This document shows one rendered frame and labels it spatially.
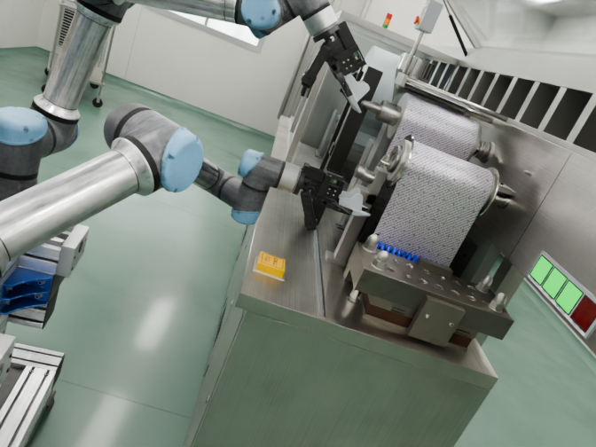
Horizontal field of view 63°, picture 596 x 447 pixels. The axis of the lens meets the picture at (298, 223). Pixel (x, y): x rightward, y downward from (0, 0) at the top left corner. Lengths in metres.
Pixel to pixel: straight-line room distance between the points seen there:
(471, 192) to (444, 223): 0.11
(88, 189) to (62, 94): 0.57
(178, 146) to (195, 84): 6.06
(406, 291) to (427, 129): 0.54
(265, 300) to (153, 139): 0.44
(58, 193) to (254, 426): 0.78
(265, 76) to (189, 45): 1.07
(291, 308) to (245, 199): 0.32
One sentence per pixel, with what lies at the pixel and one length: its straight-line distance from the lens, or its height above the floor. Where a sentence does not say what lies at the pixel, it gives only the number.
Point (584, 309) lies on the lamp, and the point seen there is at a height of 1.19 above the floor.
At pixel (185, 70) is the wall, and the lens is 6.96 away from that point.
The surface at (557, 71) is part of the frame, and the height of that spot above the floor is 1.61.
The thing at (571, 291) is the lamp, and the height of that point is 1.20.
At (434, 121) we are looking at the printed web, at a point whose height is 1.37.
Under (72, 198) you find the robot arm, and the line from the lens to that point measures 0.85.
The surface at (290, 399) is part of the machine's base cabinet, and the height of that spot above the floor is 0.66.
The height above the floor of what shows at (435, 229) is 1.12.
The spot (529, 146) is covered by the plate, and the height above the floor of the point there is 1.41.
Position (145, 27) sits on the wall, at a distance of 7.07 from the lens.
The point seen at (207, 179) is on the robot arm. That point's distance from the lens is 1.28.
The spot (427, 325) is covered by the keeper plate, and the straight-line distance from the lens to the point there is 1.23.
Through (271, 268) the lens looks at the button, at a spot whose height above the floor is 0.92.
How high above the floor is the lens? 1.45
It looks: 20 degrees down
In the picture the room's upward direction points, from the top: 22 degrees clockwise
